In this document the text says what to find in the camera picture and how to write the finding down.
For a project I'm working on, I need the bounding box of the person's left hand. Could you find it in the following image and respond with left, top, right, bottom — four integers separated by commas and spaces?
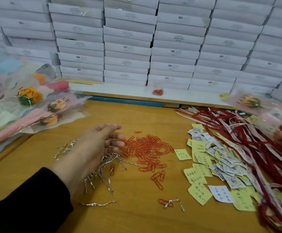
51, 124, 127, 197

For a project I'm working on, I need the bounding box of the pile of flowers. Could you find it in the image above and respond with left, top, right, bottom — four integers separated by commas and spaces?
0, 51, 89, 161

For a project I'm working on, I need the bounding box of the pile of yellow white tags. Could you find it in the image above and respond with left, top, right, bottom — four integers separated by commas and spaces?
174, 121, 277, 213

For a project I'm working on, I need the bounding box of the pile of red ribbons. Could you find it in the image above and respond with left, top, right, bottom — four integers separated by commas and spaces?
177, 106, 282, 233

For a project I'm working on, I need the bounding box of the pink orange flower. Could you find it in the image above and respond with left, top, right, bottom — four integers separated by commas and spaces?
223, 90, 282, 144

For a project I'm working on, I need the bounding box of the person's left forearm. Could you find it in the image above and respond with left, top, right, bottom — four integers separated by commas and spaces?
0, 167, 75, 233

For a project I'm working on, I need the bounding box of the pile of silver twist ties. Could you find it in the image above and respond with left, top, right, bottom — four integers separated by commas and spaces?
54, 138, 133, 208

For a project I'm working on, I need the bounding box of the pile of orange paper clips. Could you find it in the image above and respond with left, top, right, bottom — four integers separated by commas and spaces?
118, 130, 177, 209

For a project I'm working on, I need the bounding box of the wooden sticks bundle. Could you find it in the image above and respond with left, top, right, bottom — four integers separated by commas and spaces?
59, 79, 105, 86

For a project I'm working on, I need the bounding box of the long white board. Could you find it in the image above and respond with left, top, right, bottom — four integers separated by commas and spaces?
66, 82, 231, 108

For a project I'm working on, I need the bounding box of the wall of stacked white boxes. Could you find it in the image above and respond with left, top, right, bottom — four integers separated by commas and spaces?
0, 0, 282, 97

